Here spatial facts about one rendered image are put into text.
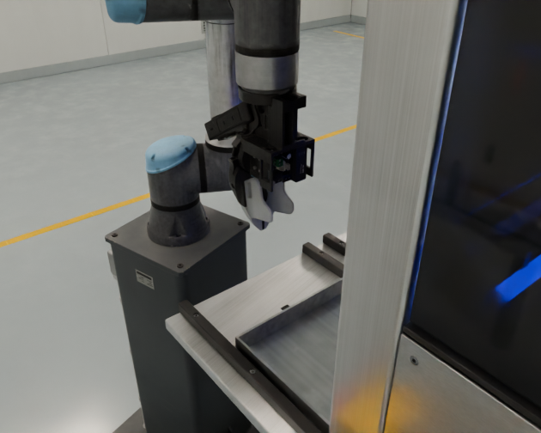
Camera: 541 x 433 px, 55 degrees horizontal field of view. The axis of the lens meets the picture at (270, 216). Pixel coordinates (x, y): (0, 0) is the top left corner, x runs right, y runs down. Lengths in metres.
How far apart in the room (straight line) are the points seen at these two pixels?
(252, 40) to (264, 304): 0.49
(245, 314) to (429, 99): 0.65
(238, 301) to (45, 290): 1.70
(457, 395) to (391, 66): 0.23
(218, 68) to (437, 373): 0.84
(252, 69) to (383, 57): 0.28
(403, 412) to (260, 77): 0.38
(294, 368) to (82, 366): 1.42
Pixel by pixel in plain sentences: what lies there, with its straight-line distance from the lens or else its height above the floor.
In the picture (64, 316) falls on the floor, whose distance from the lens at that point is 2.39.
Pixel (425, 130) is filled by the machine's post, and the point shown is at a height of 1.37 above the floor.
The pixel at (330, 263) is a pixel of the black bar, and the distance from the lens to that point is 1.00.
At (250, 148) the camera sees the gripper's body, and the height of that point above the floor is 1.23.
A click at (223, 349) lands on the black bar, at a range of 0.83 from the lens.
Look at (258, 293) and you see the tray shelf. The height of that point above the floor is 0.88.
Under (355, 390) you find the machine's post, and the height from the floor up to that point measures 1.11.
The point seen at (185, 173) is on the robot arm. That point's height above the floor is 0.97.
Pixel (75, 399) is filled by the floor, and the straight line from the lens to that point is 2.05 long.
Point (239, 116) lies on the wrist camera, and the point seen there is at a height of 1.25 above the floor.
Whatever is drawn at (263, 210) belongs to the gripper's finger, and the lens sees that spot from 0.70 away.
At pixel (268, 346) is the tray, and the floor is 0.88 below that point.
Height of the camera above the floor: 1.49
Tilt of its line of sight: 31 degrees down
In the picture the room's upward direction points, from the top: straight up
